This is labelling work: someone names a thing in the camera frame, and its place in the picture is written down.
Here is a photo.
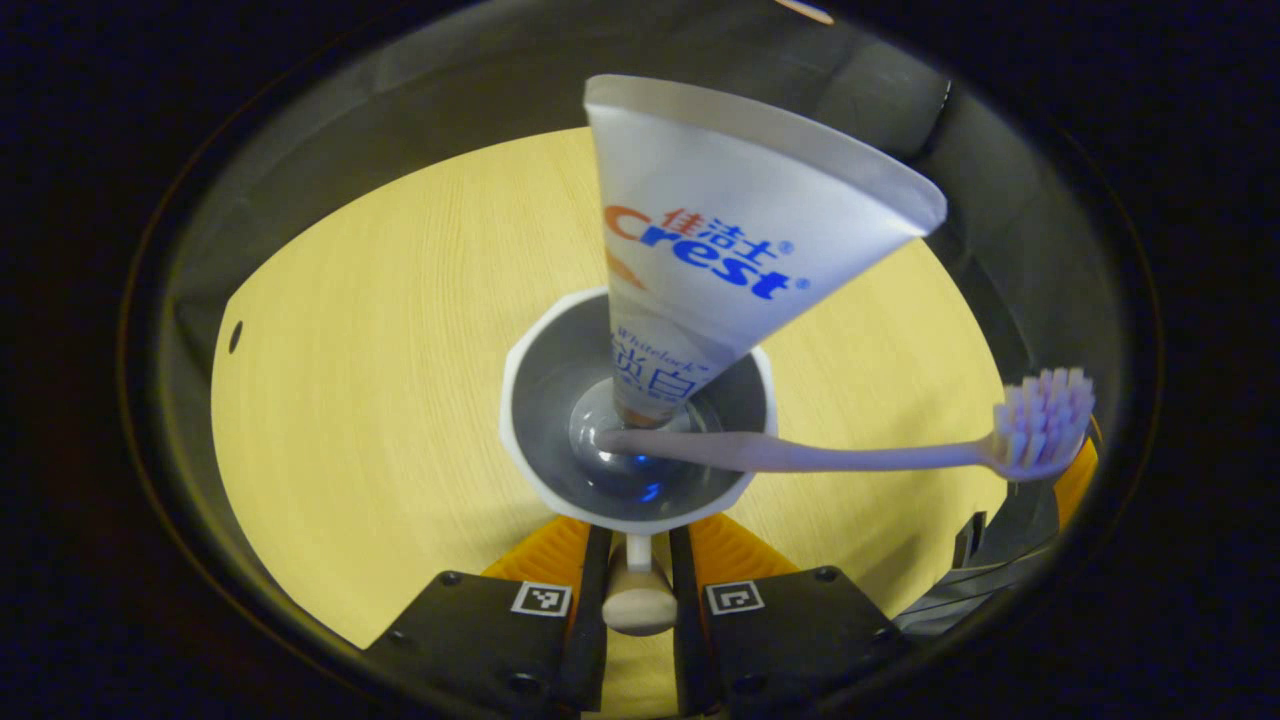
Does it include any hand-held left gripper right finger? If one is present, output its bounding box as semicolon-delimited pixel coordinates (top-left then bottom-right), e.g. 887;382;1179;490
668;513;907;717

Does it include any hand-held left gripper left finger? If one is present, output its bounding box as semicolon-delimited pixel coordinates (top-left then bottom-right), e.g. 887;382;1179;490
365;515;614;717

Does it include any white toothbrush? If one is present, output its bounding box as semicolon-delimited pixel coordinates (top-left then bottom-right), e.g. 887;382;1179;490
596;367;1097;483

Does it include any light wooden desktop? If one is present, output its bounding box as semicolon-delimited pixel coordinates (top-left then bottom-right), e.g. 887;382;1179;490
210;127;1011;717

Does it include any white cup with wooden handle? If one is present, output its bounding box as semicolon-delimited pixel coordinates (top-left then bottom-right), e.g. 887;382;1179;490
499;287;780;638

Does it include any white toothpaste tube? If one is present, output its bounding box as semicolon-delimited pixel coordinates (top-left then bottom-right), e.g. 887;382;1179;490
584;74;949;428

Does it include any black backdrop cloth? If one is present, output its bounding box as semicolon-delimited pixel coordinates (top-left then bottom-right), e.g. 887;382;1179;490
150;0;1136;611

